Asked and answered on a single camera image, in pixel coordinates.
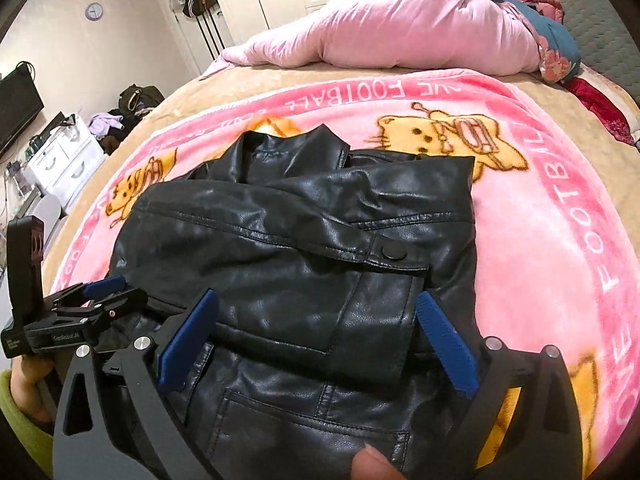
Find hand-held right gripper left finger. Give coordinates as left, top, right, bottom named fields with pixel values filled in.
left=52, top=287, right=221, bottom=480

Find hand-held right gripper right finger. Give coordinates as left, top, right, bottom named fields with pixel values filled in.
left=415, top=290, right=586, bottom=480

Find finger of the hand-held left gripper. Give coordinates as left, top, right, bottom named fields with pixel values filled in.
left=52, top=287, right=150, bottom=333
left=47, top=275, right=128, bottom=311

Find black leather jacket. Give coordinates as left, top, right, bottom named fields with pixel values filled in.
left=107, top=125, right=478, bottom=480

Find person's left forearm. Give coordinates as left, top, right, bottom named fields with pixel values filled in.
left=0, top=369, right=56, bottom=480

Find dark clothes pile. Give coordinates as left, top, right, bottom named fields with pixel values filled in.
left=100, top=107, right=151, bottom=156

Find lilac clothes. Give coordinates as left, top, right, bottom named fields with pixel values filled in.
left=87, top=112, right=125, bottom=141

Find person's left hand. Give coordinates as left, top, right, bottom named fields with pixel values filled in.
left=9, top=350, right=63, bottom=423

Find person's right hand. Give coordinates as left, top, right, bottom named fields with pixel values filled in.
left=350, top=444, right=403, bottom=480

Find grey chair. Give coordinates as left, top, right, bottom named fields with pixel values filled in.
left=17, top=192, right=63, bottom=246

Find white drawer chest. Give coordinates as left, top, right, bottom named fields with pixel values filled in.
left=25, top=115, right=107, bottom=198

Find pink cartoon printed blanket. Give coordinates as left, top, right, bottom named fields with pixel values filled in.
left=50, top=67, right=618, bottom=480

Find black paper bag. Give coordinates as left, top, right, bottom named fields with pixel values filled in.
left=40, top=112, right=76, bottom=141

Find black television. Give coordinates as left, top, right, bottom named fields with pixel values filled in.
left=0, top=62, right=45, bottom=156

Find dark olive bag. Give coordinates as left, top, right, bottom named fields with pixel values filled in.
left=119, top=84, right=166, bottom=113

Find pink cartoon fleece blanket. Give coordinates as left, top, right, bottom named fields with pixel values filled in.
left=42, top=57, right=640, bottom=461

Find red patterned pillow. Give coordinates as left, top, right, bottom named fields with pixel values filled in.
left=565, top=75, right=638, bottom=146

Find pink duvet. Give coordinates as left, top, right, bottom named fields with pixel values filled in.
left=200, top=0, right=543, bottom=78

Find grey quilted headboard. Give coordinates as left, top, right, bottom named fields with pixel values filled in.
left=510, top=0, right=640, bottom=106

